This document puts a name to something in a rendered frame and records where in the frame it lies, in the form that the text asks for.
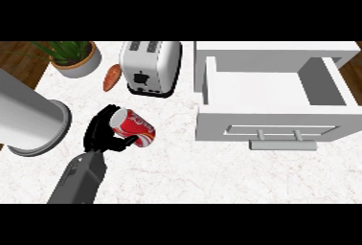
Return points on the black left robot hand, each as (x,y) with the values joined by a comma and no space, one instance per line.
(98,132)

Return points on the red soda can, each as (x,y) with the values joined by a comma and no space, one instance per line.
(137,126)

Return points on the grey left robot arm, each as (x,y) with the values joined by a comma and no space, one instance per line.
(78,178)

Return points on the white drawer front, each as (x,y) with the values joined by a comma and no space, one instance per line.
(212,126)

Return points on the white open drawer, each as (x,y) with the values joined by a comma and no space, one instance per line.
(255,91)

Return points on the large white cylinder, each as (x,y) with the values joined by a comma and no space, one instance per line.
(24,118)

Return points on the orange carrot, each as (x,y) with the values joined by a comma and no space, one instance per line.
(112,78)

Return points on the grey plant pot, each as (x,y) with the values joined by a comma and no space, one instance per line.
(82,67)

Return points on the white toaster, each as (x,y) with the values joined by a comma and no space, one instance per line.
(152,68)

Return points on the green leafy plant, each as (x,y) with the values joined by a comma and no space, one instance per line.
(64,51)

